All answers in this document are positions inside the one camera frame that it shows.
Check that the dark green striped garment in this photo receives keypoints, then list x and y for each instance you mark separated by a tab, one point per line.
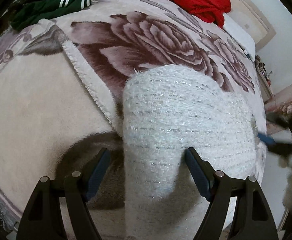
45	5

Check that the beige nightstand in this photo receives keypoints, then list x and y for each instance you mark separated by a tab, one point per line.
263	77

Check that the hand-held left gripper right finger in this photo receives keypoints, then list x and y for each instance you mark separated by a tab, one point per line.
198	175

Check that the floral purple bed blanket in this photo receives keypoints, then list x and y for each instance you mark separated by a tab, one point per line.
48	100

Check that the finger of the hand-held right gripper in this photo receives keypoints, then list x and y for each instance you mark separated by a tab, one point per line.
266	139

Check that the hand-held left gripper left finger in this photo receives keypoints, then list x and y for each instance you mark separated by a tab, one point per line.
98	172

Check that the white knitted jacket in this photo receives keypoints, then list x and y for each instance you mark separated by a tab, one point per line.
176	140

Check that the white pillow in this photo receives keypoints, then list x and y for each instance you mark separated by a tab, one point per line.
238	33

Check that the beige bed headboard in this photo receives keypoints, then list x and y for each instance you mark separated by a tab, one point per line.
251	12

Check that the pink floral tied curtain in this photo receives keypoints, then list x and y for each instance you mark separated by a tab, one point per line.
281	105

